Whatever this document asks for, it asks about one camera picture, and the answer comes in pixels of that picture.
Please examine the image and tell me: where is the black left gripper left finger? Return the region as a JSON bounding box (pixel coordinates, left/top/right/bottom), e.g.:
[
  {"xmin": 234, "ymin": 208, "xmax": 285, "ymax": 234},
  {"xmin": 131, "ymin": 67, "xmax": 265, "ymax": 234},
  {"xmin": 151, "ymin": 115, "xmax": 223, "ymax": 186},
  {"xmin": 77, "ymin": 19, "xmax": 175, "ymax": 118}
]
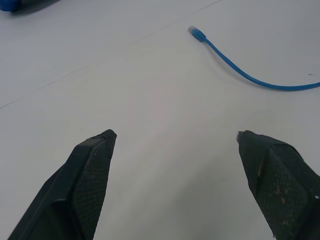
[{"xmin": 7, "ymin": 129, "xmax": 118, "ymax": 240}]

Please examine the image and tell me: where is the blue Ethernet cable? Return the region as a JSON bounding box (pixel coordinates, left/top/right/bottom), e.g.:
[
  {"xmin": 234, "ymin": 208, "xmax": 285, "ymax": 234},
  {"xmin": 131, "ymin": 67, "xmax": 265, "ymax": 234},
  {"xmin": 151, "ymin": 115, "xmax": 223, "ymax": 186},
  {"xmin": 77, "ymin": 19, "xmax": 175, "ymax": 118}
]
[{"xmin": 187, "ymin": 25, "xmax": 320, "ymax": 91}]

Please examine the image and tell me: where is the blue and black object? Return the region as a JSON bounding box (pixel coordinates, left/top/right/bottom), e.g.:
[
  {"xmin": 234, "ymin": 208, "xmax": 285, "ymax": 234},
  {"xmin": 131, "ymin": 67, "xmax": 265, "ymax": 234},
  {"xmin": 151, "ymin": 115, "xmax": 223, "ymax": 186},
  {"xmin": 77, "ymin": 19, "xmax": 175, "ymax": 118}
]
[{"xmin": 0, "ymin": 0, "xmax": 60, "ymax": 14}]

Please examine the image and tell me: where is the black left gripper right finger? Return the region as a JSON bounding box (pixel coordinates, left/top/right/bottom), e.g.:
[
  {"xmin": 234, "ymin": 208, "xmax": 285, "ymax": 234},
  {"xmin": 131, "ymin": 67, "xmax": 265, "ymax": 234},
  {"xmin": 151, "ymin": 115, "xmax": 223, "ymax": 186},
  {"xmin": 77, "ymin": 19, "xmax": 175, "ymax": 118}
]
[{"xmin": 235, "ymin": 130, "xmax": 320, "ymax": 240}]

